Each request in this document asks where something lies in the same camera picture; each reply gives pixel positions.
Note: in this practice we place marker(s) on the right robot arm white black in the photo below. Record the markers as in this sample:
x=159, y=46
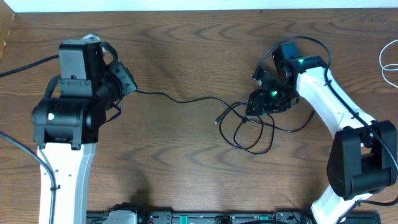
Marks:
x=363, y=156

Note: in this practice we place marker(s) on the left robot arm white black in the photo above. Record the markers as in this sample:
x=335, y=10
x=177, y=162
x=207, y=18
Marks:
x=67, y=122

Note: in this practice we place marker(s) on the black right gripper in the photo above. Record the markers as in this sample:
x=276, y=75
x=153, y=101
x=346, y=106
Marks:
x=259, y=101

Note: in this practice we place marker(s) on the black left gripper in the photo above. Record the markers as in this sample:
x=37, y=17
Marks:
x=123, y=78

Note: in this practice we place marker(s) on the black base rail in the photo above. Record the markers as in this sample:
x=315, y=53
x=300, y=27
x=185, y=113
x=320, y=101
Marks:
x=130, y=213

